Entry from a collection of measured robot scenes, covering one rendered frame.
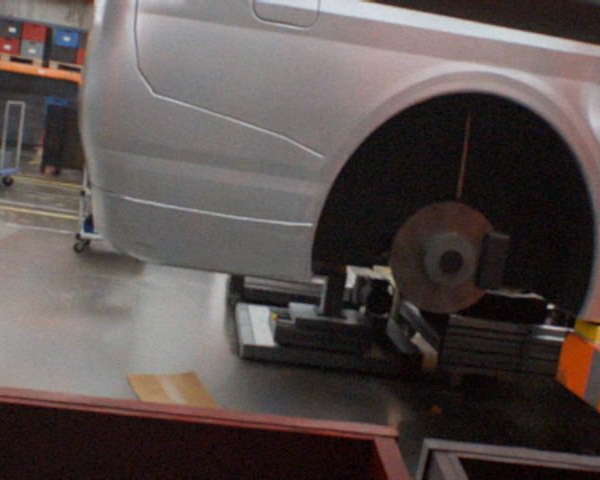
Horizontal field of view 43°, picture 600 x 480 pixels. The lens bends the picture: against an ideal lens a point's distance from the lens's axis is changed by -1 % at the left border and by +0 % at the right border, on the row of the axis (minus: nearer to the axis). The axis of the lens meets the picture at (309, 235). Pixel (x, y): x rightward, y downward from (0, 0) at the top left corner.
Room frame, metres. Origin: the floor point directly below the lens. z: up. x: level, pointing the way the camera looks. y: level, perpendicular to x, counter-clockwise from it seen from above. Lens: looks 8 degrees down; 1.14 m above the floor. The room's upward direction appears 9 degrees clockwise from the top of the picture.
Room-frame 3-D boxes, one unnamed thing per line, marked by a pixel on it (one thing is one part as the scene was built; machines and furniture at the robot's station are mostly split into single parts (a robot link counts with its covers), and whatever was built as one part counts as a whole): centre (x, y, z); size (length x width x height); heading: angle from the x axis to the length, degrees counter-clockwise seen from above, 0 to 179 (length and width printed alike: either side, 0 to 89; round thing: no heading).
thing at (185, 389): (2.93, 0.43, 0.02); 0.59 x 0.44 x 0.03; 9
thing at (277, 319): (3.88, -0.12, 0.13); 0.50 x 0.36 x 0.10; 99
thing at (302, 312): (3.89, -0.17, 0.32); 0.40 x 0.30 x 0.28; 99
